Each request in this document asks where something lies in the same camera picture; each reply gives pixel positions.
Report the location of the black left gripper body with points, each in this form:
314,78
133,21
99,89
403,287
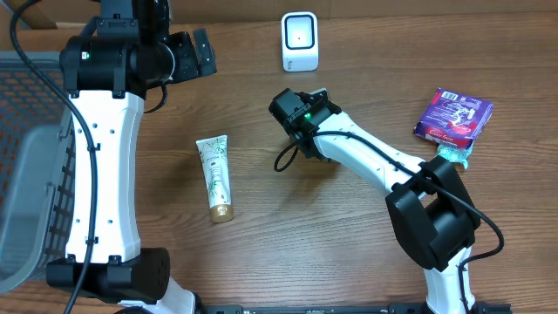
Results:
186,66

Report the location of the purple snack packet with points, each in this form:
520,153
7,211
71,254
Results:
454,119

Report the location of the grey plastic basket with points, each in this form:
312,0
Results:
37,174

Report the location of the white barcode scanner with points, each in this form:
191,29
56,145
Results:
300,45

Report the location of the black rail at table edge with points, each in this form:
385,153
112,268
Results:
397,308

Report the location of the white cosmetic tube gold cap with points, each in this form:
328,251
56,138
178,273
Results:
213,153

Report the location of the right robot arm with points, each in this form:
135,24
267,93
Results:
427,202

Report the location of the teal packet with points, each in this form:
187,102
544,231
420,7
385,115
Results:
455,155

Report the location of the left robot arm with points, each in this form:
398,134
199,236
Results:
107,72

